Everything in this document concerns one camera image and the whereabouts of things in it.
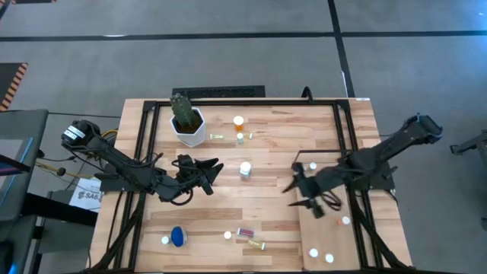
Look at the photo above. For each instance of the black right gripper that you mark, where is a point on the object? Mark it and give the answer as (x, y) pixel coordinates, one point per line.
(316, 184)

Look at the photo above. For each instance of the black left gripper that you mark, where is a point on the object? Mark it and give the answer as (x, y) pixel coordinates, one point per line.
(188, 173)

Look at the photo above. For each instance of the blue bottle pink capsules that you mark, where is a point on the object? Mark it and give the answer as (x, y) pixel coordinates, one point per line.
(246, 232)
(312, 165)

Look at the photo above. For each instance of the white labelled pill bottle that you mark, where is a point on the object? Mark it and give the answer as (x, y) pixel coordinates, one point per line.
(178, 236)
(245, 166)

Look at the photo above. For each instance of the small orange medicine bottle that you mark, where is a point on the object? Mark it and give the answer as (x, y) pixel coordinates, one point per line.
(345, 220)

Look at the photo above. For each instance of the yellow bottle white tablets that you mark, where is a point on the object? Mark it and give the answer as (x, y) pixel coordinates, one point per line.
(257, 244)

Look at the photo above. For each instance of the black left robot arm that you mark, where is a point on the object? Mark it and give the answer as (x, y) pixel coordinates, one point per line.
(114, 156)

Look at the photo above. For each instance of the small teal medicine bottle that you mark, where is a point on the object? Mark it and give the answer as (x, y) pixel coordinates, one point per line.
(240, 136)

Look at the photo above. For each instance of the large orange medicine bottle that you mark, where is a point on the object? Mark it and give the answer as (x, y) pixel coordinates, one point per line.
(238, 121)

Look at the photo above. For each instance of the green cactus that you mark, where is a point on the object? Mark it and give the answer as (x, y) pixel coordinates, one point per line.
(182, 110)

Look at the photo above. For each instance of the black perforated floor strip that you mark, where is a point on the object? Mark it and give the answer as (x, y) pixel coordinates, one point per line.
(218, 91)

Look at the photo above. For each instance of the white printed paper sheet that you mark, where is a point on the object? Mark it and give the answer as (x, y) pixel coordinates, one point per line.
(85, 194)

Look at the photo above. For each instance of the black stand leg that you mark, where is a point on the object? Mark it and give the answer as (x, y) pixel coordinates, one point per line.
(472, 144)

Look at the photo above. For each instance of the gray cart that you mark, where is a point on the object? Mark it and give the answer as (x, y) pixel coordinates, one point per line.
(23, 125)

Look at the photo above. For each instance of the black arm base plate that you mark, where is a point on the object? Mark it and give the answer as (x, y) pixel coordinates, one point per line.
(110, 184)
(386, 179)

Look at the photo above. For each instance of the black metal table frame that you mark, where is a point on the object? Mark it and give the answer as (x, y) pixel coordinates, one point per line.
(247, 103)

